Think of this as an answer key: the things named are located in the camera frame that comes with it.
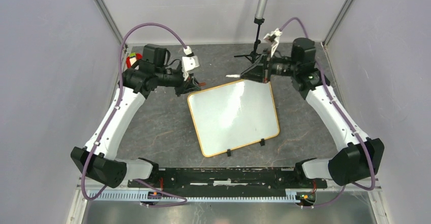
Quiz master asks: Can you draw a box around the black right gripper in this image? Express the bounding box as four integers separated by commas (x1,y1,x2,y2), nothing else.
240,49,299,84

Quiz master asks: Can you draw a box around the white whiteboard marker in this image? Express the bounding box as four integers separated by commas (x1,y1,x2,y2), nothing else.
225,74,241,79

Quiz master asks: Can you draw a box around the yellow framed whiteboard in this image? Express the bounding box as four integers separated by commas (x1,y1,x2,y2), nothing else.
187,80,280,157

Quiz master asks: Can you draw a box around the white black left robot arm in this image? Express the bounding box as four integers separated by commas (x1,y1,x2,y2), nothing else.
71,44,201,188

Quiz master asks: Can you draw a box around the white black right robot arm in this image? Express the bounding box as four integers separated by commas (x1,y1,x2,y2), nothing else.
239,38,384,190

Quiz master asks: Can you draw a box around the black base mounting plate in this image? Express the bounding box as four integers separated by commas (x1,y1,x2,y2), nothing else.
145,167,327,198

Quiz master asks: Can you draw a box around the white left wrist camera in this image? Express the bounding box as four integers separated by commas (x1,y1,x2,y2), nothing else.
181,46,200,81

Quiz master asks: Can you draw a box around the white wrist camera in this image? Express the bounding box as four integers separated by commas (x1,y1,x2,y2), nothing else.
263,28,283,58
181,46,200,81

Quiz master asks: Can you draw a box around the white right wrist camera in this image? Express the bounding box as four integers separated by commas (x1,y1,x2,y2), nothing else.
263,28,283,58

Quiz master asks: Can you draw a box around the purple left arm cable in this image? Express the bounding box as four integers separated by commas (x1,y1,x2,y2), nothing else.
80,22,189,207

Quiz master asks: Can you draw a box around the black tripod camera stand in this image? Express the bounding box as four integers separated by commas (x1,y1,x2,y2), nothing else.
233,0,268,63

